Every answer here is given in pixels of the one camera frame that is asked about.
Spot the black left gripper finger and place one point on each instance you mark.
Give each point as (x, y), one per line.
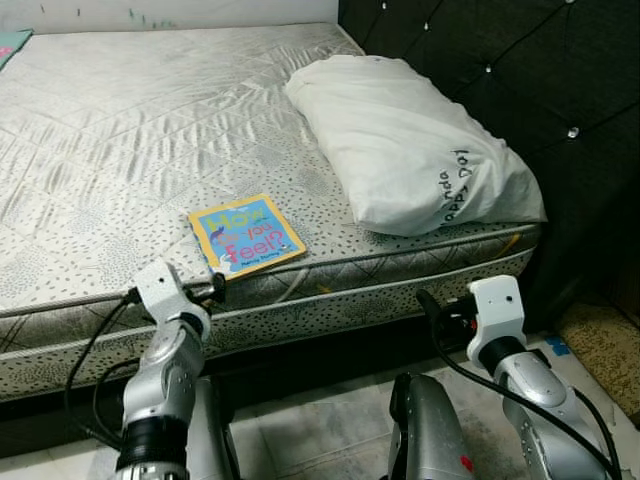
(218, 288)

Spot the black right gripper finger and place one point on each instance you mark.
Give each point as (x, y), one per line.
(430, 315)

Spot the yellow-edged blue children's book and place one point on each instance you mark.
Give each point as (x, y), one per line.
(248, 235)

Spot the white pillow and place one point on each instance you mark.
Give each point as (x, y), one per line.
(410, 140)

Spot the turquoise blanket with colourful shapes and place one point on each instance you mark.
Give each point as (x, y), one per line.
(12, 45)

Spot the small blue paper scrap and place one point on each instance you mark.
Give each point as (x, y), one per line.
(557, 347)

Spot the grey right robot leg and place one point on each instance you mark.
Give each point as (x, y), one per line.
(430, 430)

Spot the grey robot leg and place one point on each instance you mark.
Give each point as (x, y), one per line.
(215, 435)
(430, 430)

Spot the grey left robot leg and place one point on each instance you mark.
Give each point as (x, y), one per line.
(215, 435)

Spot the brown speckled floor mat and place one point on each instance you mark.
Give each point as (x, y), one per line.
(600, 350)

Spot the grey quilted spotted mattress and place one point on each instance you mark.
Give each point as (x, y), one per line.
(150, 120)

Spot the dark wardrobe with small knobs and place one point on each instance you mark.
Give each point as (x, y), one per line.
(540, 90)

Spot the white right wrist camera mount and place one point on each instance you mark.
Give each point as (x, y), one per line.
(497, 308)

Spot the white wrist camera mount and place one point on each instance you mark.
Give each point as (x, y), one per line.
(497, 308)
(160, 290)

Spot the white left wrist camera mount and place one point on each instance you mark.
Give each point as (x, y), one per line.
(160, 290)

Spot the black bed frame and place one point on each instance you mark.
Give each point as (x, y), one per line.
(250, 370)

